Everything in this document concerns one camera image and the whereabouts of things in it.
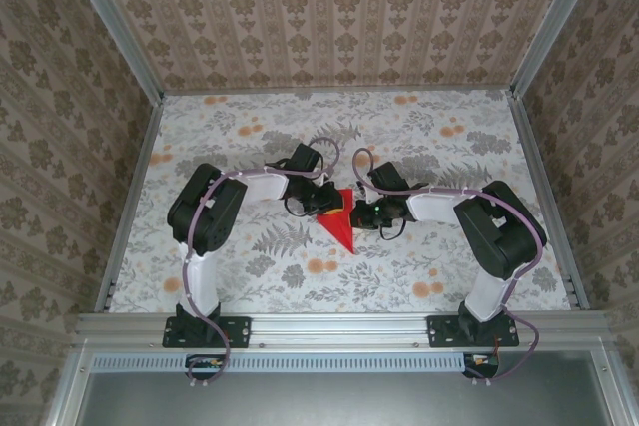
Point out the thin aluminium table rail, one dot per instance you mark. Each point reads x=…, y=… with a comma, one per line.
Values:
x=339, y=91

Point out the aluminium table side rail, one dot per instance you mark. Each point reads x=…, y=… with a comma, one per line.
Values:
x=549, y=201
x=132, y=201

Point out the aluminium lower frame bar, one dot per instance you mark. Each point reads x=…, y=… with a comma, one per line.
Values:
x=610, y=391
x=62, y=386

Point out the floral table cover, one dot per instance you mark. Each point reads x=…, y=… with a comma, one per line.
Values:
x=209, y=122

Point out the grey metal panel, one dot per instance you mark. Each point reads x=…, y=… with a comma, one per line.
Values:
x=339, y=401

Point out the aluminium frame post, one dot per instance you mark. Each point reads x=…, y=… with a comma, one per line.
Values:
x=554, y=22
x=111, y=22

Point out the long aluminium base rail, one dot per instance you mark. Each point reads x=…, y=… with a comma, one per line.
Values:
x=339, y=328

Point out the red cloth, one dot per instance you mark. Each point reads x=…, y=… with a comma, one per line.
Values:
x=344, y=234

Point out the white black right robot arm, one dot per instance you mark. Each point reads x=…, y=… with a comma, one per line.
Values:
x=434, y=206

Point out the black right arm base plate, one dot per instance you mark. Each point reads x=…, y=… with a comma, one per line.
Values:
x=442, y=331

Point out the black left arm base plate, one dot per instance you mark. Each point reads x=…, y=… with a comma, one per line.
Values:
x=239, y=331

